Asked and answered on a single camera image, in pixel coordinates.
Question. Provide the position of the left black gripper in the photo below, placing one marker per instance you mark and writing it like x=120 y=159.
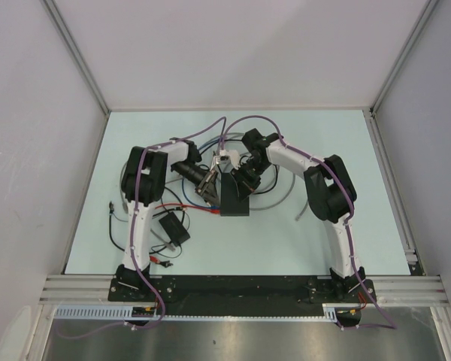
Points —
x=207 y=189

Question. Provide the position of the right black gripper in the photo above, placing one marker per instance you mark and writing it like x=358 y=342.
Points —
x=245 y=186

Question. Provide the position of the black network switch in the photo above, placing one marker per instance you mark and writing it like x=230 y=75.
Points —
x=230 y=203

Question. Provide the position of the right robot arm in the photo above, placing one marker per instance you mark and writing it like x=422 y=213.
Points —
x=330 y=196

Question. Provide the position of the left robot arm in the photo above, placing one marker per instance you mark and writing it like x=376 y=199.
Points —
x=143 y=184

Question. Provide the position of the black power adapter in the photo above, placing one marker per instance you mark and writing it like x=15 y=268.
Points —
x=174 y=229

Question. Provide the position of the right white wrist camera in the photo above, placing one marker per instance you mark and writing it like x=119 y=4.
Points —
x=231 y=156

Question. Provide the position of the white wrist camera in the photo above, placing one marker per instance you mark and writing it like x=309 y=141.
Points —
x=231 y=156
x=218 y=160

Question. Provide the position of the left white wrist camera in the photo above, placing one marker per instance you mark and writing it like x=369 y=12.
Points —
x=218 y=160

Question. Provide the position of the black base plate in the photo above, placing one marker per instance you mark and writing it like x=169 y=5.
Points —
x=255 y=296

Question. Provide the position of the grey slotted cable duct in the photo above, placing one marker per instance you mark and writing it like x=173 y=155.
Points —
x=130 y=313

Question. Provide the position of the aluminium front rail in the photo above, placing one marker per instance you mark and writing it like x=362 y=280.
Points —
x=391 y=290

